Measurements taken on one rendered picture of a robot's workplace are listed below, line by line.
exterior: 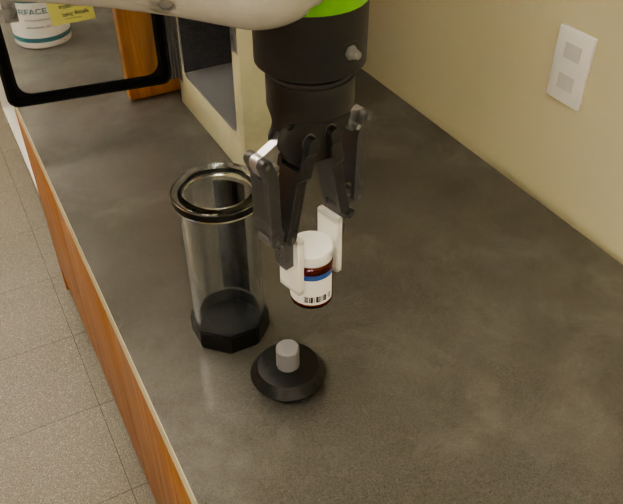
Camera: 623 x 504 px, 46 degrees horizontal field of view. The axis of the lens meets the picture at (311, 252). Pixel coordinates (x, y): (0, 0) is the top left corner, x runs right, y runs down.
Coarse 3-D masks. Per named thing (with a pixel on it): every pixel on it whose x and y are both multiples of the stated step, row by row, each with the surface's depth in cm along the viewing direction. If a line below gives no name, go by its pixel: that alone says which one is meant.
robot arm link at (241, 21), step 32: (0, 0) 45; (32, 0) 44; (64, 0) 43; (96, 0) 42; (128, 0) 41; (160, 0) 40; (192, 0) 39; (224, 0) 39; (256, 0) 38; (288, 0) 39; (320, 0) 41
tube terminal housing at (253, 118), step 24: (240, 48) 111; (240, 72) 113; (192, 96) 140; (240, 96) 116; (264, 96) 117; (216, 120) 131; (240, 120) 119; (264, 120) 120; (240, 144) 123; (264, 144) 123
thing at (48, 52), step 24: (0, 24) 125; (24, 24) 126; (48, 24) 128; (72, 24) 129; (96, 24) 131; (120, 24) 132; (144, 24) 134; (24, 48) 129; (48, 48) 130; (72, 48) 132; (96, 48) 133; (120, 48) 135; (144, 48) 136; (168, 48) 138; (24, 72) 131; (48, 72) 133; (72, 72) 134; (96, 72) 136; (120, 72) 138; (144, 72) 139
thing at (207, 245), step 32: (192, 192) 87; (224, 192) 89; (192, 224) 82; (224, 224) 81; (192, 256) 86; (224, 256) 84; (256, 256) 88; (192, 288) 90; (224, 288) 87; (256, 288) 90; (224, 320) 91; (256, 320) 94
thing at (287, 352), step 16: (272, 352) 89; (288, 352) 85; (304, 352) 89; (256, 368) 88; (272, 368) 87; (288, 368) 86; (304, 368) 87; (320, 368) 88; (256, 384) 87; (272, 384) 86; (288, 384) 86; (304, 384) 86; (320, 384) 87; (288, 400) 85
